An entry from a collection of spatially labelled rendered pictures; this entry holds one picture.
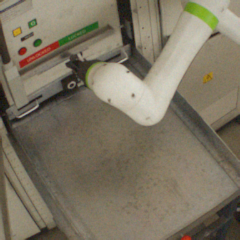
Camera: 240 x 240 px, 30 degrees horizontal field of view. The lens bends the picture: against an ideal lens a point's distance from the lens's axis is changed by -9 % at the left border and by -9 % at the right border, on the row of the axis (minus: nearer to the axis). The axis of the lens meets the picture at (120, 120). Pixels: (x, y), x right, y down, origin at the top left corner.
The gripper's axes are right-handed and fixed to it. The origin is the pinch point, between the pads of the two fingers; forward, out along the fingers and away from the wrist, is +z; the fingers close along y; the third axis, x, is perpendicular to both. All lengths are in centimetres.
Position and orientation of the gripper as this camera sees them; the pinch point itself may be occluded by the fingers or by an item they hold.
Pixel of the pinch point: (72, 64)
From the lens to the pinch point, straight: 163.4
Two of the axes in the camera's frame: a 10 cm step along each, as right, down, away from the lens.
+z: -4.1, -2.5, 8.8
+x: 8.4, -4.7, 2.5
